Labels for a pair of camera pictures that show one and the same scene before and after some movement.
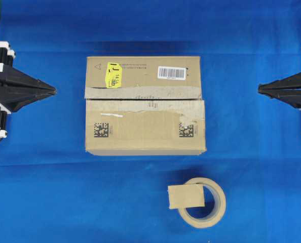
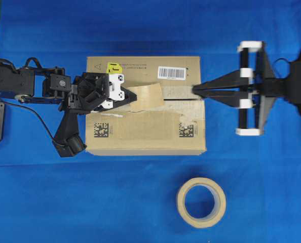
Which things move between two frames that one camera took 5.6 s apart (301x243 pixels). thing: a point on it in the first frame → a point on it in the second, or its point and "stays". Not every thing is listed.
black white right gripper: [296, 89] → [254, 63]
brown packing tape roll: [220, 205] stays
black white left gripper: [14, 88] → [98, 89]
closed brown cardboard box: [144, 106] stays
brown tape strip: [186, 196] → [147, 95]
